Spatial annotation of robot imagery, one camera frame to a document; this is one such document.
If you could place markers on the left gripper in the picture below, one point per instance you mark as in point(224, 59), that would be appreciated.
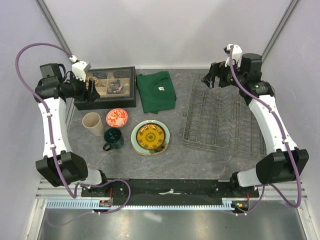
point(92, 93)

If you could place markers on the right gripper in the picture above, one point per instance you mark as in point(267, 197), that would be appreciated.
point(217, 69)

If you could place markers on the beige ceramic cup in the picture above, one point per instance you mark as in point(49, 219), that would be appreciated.
point(92, 122)

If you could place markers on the white orange patterned bowl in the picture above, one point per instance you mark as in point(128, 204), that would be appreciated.
point(117, 118)

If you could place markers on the dark green mug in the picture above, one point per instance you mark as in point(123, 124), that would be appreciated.
point(113, 138)

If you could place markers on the light green flower plate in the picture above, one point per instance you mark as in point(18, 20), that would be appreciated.
point(134, 131)

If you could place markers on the yellow small plate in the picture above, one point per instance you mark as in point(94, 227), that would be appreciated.
point(150, 136)

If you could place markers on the beige bird pattern plate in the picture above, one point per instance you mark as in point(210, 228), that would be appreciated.
point(150, 152)

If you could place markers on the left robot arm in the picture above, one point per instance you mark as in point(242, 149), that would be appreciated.
point(59, 165)

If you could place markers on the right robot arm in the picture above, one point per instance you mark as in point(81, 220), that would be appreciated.
point(284, 161)

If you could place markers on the black compartment box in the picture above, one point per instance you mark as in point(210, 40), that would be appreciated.
point(102, 78)

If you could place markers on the green folded t-shirt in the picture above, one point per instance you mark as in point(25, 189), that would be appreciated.
point(157, 92)

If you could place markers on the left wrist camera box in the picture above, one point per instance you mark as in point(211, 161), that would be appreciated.
point(79, 68)

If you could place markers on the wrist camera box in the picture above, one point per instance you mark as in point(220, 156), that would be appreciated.
point(79, 68)
point(233, 53)

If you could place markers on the grey wire dish rack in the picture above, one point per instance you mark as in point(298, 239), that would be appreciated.
point(219, 120)

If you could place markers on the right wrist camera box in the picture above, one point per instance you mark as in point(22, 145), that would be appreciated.
point(233, 53)

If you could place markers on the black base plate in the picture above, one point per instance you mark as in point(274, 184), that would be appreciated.
point(169, 192)

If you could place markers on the blue white cable duct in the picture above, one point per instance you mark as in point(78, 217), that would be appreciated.
point(150, 207)

